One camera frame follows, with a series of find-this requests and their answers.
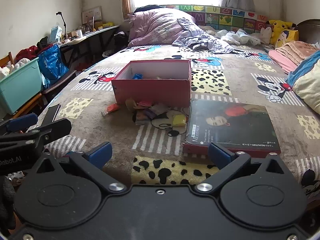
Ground tan packet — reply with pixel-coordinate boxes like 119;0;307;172
125;98;137;112

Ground white clothes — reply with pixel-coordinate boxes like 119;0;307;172
0;57;30;80

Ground person's left hand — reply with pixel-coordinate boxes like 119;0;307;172
0;176;16;228

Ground pink folded blanket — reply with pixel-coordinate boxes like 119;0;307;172
268;50;298;74

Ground yellow printed cushion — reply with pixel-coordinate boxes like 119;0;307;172
275;29;299;49

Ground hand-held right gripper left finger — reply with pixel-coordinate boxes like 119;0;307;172
37;141;127;193

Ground blue and cream quilt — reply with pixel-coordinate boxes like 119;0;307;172
285;50;320;115

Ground yellow plush toy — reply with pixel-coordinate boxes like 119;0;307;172
265;19;297;45

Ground orange packet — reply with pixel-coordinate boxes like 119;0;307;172
104;104;120;114

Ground cartoon mouse printed blanket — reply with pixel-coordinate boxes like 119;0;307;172
26;42;320;205

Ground blue plastic bag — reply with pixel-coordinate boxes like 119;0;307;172
37;44;69;88

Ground purple packet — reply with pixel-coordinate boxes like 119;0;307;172
149;104;170;118

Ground red clothes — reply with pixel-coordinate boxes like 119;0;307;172
15;45;38;60

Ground beige fleece blanket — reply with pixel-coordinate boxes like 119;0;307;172
275;41;320;65

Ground red cardboard box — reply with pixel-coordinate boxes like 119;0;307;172
111;60;192;107

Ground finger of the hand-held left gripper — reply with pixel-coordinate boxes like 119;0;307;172
0;113;38;136
24;118;72;147

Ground light blue tissue pack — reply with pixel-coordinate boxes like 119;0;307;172
49;26;62;43

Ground alphabet foam mat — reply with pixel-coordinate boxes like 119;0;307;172
160;4;272;34

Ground black garment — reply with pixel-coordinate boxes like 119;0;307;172
134;4;168;13

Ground purple quilt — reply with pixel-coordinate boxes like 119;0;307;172
127;7;200;47

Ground dark headboard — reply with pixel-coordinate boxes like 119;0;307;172
296;19;320;48

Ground framed picture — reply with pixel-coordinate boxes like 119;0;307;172
82;6;103;27

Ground cluttered desk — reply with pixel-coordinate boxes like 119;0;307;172
60;24;120;65

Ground black smartphone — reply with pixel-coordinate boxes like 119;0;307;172
42;104;61;126

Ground dark clothes pile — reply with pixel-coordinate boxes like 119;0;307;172
114;31;129;53

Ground dark portrait box lid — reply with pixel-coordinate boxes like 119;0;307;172
182;99;282;158

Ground teal storage bin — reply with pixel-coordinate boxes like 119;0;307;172
0;57;43;115

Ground lilac crumpled garment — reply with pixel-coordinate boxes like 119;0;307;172
172;17;234;54

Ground white plastic bags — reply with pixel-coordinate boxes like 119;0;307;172
216;29;262;46

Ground white plush toy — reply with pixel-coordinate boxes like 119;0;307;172
260;26;273;44

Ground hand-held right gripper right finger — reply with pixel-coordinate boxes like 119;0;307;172
196;142;285;193

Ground dark wooden chair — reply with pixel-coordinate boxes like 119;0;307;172
41;70;77;100

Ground yellow packet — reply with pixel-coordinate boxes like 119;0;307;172
172;114;187;127

